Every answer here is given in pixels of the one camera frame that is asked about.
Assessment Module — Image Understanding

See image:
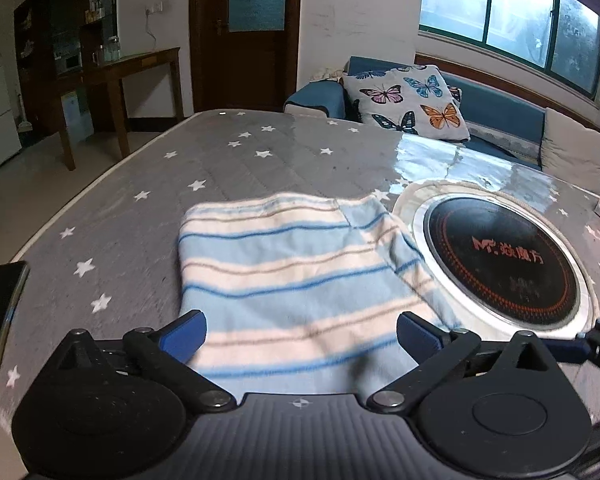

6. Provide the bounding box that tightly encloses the butterfly print pillow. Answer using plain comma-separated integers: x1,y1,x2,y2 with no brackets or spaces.
341,64,471,142

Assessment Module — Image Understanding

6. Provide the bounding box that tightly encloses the black smartphone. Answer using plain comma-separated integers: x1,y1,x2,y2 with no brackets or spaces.
0,261,31,395

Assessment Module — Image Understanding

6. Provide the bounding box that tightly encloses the dark wooden cabinet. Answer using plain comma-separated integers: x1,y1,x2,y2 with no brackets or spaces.
14,0,118,136

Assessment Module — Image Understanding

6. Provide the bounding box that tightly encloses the blue sofa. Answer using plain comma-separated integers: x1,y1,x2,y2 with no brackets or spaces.
283,56,600,181

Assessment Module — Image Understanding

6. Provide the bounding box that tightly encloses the round induction cooktop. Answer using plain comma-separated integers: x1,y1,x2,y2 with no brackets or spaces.
392,177,600,343

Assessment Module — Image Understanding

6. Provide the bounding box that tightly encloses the blue cream striped shirt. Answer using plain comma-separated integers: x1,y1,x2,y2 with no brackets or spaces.
177,192,453,396

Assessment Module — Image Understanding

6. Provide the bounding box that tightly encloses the pale blue carton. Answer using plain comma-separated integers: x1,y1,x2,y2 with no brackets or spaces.
62,87,93,141

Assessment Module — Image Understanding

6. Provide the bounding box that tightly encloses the white power cable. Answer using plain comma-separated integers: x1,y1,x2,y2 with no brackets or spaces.
144,12,162,53

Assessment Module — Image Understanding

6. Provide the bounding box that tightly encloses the beige pillow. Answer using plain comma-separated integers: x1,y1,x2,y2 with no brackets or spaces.
540,107,600,193

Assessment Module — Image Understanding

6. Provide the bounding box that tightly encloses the white cloth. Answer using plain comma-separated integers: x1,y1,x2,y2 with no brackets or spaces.
307,66,351,83

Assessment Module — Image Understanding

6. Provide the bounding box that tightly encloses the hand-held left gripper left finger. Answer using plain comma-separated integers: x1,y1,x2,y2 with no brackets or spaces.
50,310,236,413

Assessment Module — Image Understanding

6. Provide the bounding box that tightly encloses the dark wooden door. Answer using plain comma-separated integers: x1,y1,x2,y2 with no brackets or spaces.
189,0,303,113

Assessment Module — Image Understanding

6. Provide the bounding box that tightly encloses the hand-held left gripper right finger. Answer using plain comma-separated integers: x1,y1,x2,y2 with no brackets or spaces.
367,311,556,413

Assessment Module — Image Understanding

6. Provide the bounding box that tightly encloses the wooden side table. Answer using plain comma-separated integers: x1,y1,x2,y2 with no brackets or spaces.
55,46,186,171

